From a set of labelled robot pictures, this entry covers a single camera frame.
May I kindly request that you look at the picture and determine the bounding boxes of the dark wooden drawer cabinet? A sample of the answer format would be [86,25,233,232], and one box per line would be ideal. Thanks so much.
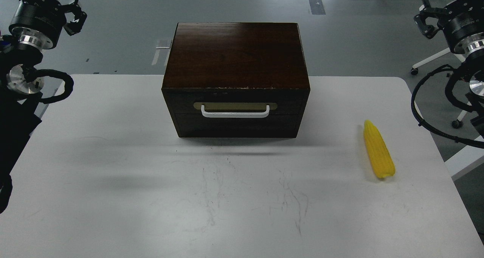
[162,22,310,138]

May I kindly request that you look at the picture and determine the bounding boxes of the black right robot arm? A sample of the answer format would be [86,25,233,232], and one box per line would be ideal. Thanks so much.
[414,0,484,135]

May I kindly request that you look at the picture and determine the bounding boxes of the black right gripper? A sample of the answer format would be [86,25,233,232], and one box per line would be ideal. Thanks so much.
[413,0,484,56]

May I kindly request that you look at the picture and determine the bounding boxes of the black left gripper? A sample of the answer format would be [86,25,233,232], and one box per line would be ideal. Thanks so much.
[9,0,87,49]

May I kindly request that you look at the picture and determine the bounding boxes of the white office chair base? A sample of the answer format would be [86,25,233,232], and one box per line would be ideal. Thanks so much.
[411,48,473,129]

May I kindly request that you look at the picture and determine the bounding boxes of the wooden drawer with white handle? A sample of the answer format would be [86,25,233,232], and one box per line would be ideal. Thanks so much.
[164,90,307,115]

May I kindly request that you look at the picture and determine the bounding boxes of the yellow corn cob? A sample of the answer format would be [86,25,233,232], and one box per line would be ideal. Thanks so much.
[363,120,396,179]

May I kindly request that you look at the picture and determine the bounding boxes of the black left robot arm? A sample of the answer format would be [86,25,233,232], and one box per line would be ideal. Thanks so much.
[0,0,87,212]

